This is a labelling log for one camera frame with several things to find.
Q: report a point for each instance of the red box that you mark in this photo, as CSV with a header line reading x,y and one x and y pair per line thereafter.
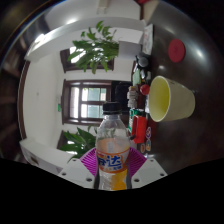
x,y
139,128

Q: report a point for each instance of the green book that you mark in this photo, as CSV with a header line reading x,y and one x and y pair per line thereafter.
x,y
136,77

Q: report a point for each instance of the sheet of round stickers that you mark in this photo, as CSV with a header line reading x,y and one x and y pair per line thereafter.
x,y
148,145

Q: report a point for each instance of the dark wooden double door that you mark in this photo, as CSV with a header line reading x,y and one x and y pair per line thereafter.
x,y
88,103

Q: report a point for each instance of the pale yellow cup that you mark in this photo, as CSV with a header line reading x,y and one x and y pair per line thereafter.
x,y
176,100

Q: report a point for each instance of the green exit sign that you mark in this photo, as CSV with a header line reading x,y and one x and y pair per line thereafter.
x,y
59,108

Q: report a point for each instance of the dark framed window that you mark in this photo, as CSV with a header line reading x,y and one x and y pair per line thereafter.
x,y
65,63
62,136

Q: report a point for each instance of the small green box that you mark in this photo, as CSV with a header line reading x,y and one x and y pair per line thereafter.
x,y
131,118

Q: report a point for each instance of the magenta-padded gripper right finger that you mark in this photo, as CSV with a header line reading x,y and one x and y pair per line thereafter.
x,y
146,171

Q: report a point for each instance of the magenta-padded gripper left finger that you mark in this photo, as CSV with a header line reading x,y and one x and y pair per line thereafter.
x,y
78,171

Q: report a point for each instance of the box of small white items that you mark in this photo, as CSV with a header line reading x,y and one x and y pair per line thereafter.
x,y
132,96

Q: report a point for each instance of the dark grey rounded object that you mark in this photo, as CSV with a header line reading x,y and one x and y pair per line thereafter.
x,y
143,62

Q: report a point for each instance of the green potted plant white pot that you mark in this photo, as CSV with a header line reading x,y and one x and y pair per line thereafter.
x,y
96,50
78,141

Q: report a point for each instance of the small red ball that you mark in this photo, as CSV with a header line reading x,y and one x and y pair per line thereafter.
x,y
144,89

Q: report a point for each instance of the black chair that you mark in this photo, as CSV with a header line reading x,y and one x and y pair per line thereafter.
x,y
121,95

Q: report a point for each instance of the white printed magazine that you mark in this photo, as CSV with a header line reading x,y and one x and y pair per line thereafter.
x,y
147,40

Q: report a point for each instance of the clear orange drink bottle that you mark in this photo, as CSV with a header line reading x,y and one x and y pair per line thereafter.
x,y
111,140

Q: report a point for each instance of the flat round red coaster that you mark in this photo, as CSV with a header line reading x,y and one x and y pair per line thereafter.
x,y
176,50

